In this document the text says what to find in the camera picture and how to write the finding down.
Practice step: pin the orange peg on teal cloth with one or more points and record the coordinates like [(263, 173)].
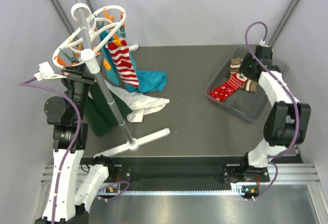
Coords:
[(109, 18)]

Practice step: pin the dark green cloth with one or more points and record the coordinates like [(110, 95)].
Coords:
[(98, 113)]

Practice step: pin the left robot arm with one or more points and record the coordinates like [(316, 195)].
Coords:
[(68, 203)]

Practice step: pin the orange clothes peg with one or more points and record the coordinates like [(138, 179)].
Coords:
[(116, 42)]

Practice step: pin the teal blue cloth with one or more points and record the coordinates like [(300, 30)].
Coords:
[(148, 80)]

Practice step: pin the white stand base foot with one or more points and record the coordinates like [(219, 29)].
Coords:
[(133, 47)]

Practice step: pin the white cloth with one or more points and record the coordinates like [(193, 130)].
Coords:
[(140, 104)]

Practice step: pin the brown striped sock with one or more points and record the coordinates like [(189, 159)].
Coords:
[(248, 84)]

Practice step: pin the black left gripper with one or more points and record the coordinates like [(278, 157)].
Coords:
[(76, 72)]

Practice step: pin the clear plastic bin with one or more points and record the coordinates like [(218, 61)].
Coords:
[(250, 106)]

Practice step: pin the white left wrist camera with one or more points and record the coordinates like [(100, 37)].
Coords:
[(46, 72)]

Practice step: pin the near white stand foot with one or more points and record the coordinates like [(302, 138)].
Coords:
[(135, 144)]

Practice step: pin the aluminium frame rail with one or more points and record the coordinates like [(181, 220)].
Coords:
[(175, 176)]

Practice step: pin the red white striped sock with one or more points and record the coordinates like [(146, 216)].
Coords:
[(120, 56)]

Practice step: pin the white round clip hanger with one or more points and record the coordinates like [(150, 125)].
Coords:
[(92, 34)]

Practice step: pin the teal green clothes peg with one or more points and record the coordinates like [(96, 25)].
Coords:
[(122, 31)]

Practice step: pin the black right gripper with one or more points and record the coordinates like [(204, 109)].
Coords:
[(248, 58)]

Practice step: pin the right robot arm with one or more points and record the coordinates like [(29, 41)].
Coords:
[(286, 124)]

